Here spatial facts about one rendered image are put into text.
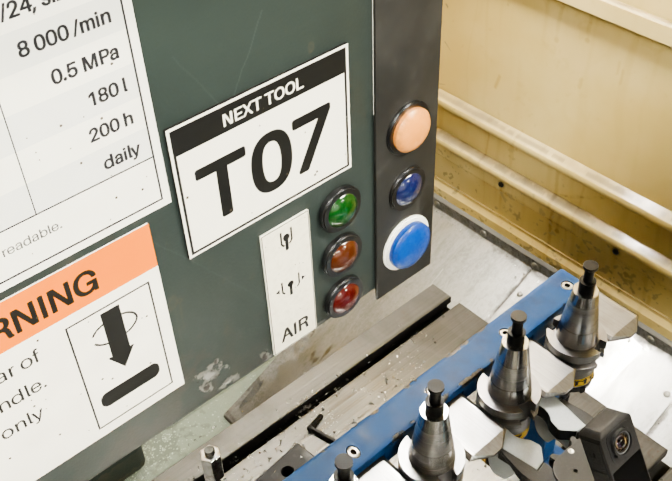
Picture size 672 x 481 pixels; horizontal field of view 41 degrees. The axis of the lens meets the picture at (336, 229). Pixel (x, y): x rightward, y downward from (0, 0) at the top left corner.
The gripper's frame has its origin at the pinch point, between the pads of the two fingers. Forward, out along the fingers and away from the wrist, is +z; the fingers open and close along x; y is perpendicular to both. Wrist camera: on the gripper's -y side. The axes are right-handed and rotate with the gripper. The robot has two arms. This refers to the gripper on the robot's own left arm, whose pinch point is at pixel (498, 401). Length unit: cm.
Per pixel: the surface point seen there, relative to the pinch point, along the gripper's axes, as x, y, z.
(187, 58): -35, -56, -7
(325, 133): -28, -50, -7
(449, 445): -10.9, -5.4, -2.8
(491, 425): -3.9, -1.6, -2.3
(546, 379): 4.5, -1.9, -2.3
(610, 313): 16.8, -2.2, -1.2
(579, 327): 9.3, -6.0, -2.0
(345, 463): -22.4, -12.3, -1.6
